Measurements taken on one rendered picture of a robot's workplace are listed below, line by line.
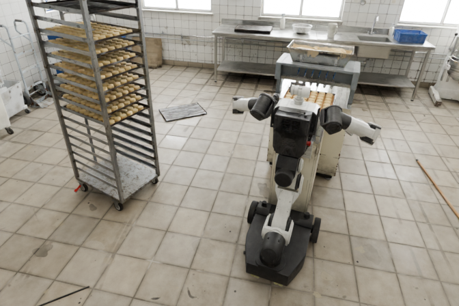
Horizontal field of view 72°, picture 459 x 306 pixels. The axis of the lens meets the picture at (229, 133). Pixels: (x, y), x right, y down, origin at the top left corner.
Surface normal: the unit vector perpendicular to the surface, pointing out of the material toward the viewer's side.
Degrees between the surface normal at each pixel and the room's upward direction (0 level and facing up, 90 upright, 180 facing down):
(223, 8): 90
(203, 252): 0
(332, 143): 90
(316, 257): 0
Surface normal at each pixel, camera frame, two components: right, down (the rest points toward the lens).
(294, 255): 0.02, -0.87
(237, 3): -0.21, 0.49
